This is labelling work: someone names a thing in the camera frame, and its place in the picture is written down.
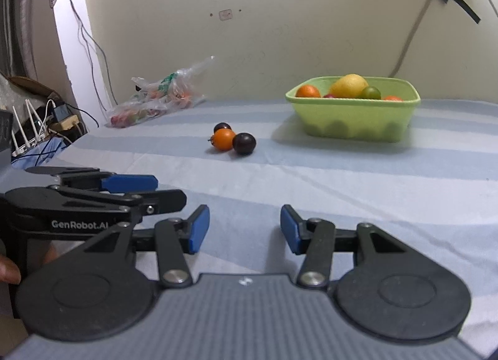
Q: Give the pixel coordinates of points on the striped bed sheet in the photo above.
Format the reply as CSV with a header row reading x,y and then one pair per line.
x,y
350,188

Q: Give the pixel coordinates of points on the white router with antennas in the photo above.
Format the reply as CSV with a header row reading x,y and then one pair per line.
x,y
29,126

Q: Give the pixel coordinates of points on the black power adapter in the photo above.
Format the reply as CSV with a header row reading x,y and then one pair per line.
x,y
61,113

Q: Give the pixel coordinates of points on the small wall sticker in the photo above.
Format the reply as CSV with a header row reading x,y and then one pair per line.
x,y
225,14

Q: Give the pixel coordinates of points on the small orange tomato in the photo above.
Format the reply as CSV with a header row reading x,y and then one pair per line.
x,y
223,139

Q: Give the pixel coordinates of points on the small orange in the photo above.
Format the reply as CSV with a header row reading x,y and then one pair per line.
x,y
392,98

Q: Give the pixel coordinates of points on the person's left hand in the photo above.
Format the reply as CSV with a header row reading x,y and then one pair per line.
x,y
8,270

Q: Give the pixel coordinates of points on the green plastic basket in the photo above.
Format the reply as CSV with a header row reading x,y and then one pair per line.
x,y
350,122

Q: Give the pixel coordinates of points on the green lime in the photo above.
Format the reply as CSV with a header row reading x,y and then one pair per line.
x,y
370,92

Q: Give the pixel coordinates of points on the clear plastic bag of produce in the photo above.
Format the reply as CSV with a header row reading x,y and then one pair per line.
x,y
155,105

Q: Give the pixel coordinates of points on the yellow lemon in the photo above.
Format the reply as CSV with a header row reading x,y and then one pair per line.
x,y
351,85

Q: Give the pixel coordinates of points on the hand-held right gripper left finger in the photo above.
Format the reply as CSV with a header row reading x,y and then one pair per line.
x,y
198,229

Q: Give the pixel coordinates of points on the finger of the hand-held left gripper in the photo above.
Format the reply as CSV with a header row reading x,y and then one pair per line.
x,y
130,183
163,199

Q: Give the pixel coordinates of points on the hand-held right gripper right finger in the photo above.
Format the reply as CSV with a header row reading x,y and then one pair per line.
x,y
290,229

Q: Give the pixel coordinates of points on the dark purple plum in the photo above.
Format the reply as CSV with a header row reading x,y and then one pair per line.
x,y
244,143
222,127

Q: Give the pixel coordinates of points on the blue cloth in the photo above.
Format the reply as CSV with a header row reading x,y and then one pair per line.
x,y
46,149

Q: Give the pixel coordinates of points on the grey curtain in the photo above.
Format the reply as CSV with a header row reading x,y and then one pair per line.
x,y
19,13

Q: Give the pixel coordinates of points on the beige power strip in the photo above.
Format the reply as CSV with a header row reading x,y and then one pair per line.
x,y
66,123

